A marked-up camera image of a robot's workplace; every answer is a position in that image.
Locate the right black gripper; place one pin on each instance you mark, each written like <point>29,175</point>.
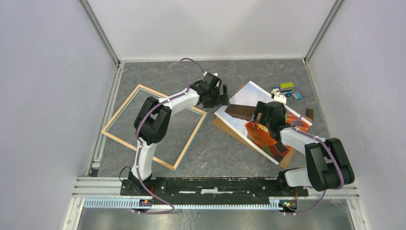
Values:
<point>261,112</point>

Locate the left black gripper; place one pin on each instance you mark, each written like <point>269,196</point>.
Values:
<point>220,96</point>

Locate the hot air balloon photo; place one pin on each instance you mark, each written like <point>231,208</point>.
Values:
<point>244,111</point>

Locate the wooden picture frame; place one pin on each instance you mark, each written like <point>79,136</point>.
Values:
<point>182,129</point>

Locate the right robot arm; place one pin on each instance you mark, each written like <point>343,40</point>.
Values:
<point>327,164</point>

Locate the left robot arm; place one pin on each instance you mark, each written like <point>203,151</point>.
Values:
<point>152,121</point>

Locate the toy brick car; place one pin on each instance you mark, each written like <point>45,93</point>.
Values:
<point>285,89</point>

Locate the small blue grey brick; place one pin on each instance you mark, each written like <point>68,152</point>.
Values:
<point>295,97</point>

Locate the small brown block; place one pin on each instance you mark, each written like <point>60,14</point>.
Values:
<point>309,114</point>

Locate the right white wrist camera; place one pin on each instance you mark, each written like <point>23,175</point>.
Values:
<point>279,97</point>

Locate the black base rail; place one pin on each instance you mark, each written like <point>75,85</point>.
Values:
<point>221,190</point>

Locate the white cable duct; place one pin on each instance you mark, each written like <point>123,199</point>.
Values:
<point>136,203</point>

